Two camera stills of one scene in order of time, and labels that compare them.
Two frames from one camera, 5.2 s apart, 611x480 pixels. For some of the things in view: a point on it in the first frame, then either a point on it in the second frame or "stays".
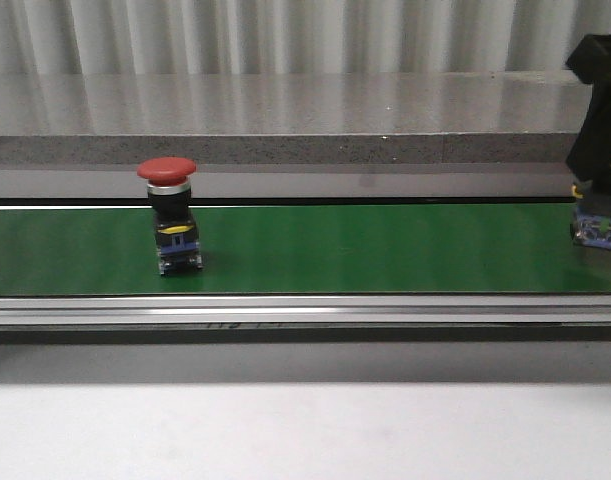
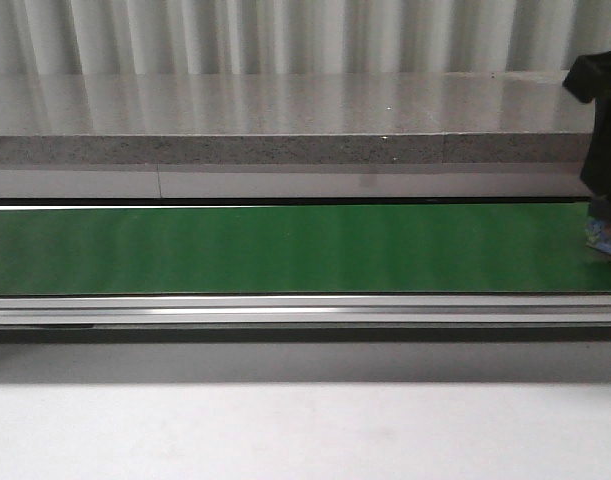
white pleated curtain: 290,37 stays
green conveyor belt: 298,250 stays
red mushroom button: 169,192 → 606,236
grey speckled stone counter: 285,118 stays
